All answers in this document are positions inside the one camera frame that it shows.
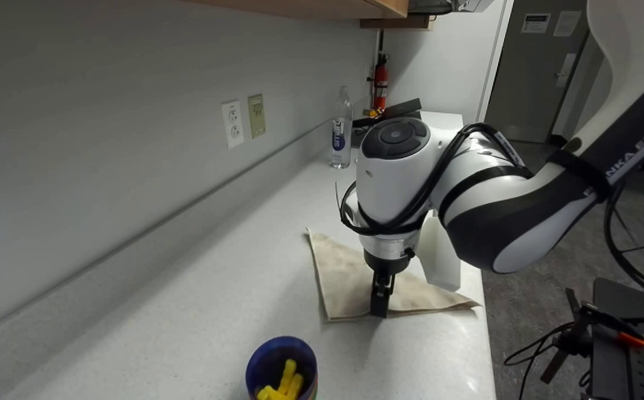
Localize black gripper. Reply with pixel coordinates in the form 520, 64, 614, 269
364, 251, 413, 318

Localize beige cloth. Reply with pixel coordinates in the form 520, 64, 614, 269
306, 230, 476, 319

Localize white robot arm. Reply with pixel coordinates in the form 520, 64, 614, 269
339, 0, 644, 316

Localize blue green stacked cups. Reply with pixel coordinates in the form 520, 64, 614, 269
244, 336, 318, 400

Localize clear plastic water bottle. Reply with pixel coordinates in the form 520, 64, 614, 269
330, 88, 350, 169

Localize black tripod with orange clamp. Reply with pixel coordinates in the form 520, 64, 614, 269
503, 286, 644, 387

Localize red fire extinguisher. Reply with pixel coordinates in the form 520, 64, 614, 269
372, 53, 389, 113

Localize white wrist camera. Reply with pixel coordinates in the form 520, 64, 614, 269
416, 210, 459, 291

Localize beige wall switch plate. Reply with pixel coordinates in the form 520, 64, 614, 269
246, 93, 266, 138

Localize white wall outlet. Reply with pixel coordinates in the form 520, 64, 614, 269
223, 100, 244, 147

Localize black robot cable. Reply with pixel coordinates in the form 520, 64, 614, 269
601, 184, 644, 301

